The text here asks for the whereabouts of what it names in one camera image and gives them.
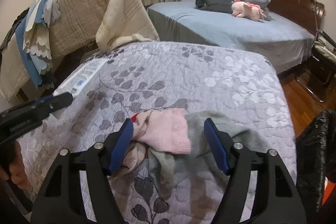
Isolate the pink knitted sock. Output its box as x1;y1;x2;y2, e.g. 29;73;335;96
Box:
122;107;192;171

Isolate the beige blanket over furniture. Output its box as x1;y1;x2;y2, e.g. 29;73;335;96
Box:
1;0;159;100

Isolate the grey sock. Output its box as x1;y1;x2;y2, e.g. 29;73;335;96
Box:
148;111;268;200

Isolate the pink plush toy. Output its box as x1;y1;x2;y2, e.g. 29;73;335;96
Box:
231;0;266;22

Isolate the blue sheeted bed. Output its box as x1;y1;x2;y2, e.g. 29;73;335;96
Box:
147;2;314;73

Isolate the black metal chair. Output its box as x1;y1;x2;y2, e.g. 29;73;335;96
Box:
294;30;335;103

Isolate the white toothpaste tube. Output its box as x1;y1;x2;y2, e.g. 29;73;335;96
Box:
53;58;108;98

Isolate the dark wooden headboard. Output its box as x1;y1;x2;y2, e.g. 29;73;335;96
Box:
268;0;325;35

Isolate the black trash bag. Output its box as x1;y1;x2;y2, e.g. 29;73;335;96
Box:
295;110;335;219

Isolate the purple floral quilted bed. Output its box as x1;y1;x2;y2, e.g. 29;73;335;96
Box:
19;42;297;223

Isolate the blue white scalloped cloth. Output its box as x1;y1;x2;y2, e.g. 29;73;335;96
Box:
15;0;61;89

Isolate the person's left hand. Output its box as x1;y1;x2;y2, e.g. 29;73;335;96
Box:
1;140;29;190

